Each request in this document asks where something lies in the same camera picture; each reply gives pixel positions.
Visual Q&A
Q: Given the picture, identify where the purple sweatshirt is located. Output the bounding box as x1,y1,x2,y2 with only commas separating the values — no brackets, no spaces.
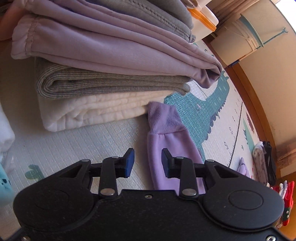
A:
146,101,250,195

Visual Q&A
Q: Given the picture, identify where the cartoon foam play mat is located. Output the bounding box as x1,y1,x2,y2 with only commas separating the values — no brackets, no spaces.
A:
0,39,276,232

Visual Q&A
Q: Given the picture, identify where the white floral folded garment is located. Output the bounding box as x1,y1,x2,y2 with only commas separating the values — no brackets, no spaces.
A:
252,141,268,185

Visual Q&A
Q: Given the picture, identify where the cream folded blanket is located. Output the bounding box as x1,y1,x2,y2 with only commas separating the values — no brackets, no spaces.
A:
38,90,173,132

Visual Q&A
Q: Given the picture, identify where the black folded garment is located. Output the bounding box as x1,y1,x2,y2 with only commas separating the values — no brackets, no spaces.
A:
262,141,276,186

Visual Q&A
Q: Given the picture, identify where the grey folded garment stack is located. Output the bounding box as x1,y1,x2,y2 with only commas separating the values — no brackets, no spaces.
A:
35,57,190,99

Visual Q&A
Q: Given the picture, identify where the red folded sweater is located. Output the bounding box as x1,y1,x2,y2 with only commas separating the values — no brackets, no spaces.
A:
271,180,295,228

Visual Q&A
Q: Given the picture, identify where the white plastic bucket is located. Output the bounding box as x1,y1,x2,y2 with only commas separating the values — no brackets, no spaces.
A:
210,15,264,66

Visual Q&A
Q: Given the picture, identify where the white orange storage box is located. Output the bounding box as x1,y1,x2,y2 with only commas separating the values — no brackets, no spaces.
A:
188,6,219,41

